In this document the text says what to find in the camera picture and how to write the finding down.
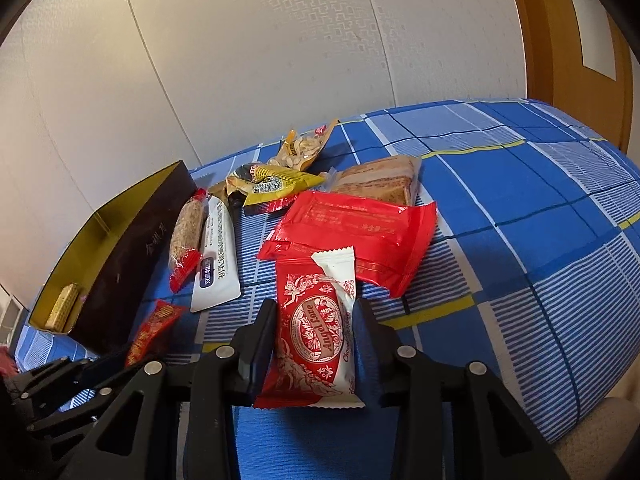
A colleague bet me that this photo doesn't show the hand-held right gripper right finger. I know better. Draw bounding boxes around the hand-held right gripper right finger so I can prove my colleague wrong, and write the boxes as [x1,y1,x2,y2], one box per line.
[353,299,572,480]

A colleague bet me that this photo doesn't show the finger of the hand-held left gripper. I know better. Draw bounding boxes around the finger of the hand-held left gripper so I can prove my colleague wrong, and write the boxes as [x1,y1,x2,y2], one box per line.
[17,351,130,397]
[26,366,147,437]

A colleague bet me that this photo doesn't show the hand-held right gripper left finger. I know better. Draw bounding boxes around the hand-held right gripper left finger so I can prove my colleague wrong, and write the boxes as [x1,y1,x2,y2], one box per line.
[60,299,278,480]

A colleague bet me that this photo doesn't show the red white cookie packet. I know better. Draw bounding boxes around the red white cookie packet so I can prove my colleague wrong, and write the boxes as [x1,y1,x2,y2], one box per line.
[252,246,365,410]

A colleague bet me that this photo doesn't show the small red yellow snack packet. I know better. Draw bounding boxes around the small red yellow snack packet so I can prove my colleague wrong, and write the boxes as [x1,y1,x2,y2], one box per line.
[124,299,187,367]

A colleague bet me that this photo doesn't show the dark box with yellow inside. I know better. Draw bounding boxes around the dark box with yellow inside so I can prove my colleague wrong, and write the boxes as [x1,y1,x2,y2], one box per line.
[27,160,198,356]

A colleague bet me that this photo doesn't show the yellow black seed packet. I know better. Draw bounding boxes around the yellow black seed packet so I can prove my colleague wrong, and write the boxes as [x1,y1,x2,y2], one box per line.
[222,162,326,208]

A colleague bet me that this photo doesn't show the yellow wafer packet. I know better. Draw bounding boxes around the yellow wafer packet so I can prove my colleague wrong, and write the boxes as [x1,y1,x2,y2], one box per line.
[45,282,81,332]

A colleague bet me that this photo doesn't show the white plastic crate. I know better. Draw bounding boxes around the white plastic crate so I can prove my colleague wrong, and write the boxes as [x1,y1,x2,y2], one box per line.
[0,292,23,346]

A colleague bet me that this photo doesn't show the white snack bar packet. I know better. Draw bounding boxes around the white snack bar packet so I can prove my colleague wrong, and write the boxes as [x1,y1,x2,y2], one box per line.
[190,195,242,313]

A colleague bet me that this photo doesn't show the large red snack packet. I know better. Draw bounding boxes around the large red snack packet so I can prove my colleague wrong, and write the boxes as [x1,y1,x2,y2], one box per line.
[256,190,438,299]

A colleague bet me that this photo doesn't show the clear grain bar red ends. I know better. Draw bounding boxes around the clear grain bar red ends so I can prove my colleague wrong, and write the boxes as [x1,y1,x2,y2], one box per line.
[167,188,209,294]

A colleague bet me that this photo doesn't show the clear packet of brown cake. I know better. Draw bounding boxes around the clear packet of brown cake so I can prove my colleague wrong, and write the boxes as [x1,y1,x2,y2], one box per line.
[327,155,422,207]

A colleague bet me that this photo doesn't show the clear pumpkin seed packet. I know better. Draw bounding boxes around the clear pumpkin seed packet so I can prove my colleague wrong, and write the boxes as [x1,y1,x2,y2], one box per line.
[267,119,341,173]

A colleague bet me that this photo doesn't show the wooden door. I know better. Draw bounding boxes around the wooden door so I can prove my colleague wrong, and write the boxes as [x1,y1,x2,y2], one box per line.
[502,0,636,153]

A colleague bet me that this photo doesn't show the white paper on door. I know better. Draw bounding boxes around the white paper on door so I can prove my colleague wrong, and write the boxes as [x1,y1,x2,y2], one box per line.
[565,0,619,81]

